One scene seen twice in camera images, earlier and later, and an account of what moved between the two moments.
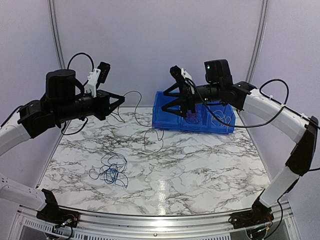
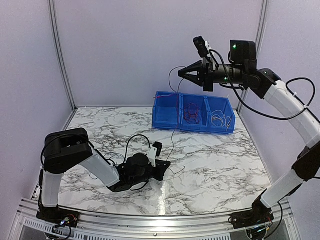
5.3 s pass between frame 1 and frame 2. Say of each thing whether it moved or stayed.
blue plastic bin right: stayed
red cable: stayed
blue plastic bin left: stayed
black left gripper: moved
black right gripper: moved
